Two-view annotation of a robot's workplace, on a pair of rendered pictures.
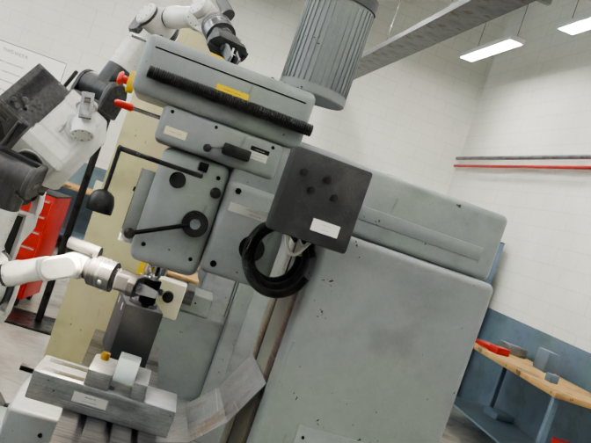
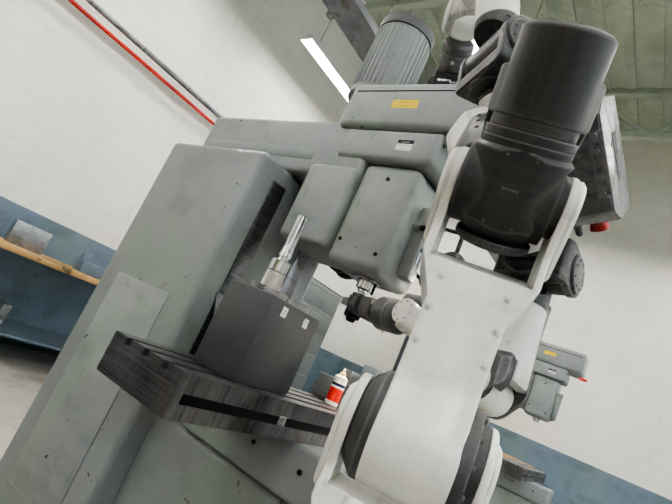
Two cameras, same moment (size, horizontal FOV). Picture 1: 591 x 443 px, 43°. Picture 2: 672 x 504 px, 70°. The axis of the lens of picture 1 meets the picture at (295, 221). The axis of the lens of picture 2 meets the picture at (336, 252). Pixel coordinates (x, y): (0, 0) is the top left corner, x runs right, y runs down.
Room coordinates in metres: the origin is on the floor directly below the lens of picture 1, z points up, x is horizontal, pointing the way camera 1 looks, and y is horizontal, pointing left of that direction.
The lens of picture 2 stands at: (3.04, 1.27, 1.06)
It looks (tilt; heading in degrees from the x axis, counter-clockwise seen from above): 12 degrees up; 230
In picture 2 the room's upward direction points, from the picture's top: 24 degrees clockwise
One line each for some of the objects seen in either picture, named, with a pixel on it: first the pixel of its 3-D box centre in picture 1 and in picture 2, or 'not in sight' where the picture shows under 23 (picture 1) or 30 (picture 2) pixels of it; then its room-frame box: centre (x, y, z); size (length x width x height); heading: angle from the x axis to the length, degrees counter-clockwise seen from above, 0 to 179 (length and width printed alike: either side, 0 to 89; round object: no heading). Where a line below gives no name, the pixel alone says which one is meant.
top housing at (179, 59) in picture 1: (222, 96); (426, 130); (2.09, 0.31, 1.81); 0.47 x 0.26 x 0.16; 101
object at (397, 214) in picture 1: (363, 203); (293, 159); (2.18, -0.17, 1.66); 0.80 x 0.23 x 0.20; 101
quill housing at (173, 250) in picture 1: (179, 210); (387, 229); (2.08, 0.32, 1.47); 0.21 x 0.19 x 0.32; 11
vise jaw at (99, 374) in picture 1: (101, 371); not in sight; (1.84, 0.33, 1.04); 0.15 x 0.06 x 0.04; 8
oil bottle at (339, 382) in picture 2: not in sight; (338, 386); (1.99, 0.29, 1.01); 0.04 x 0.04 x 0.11
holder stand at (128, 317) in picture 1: (132, 326); (261, 336); (2.38, 0.38, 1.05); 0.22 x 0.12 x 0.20; 19
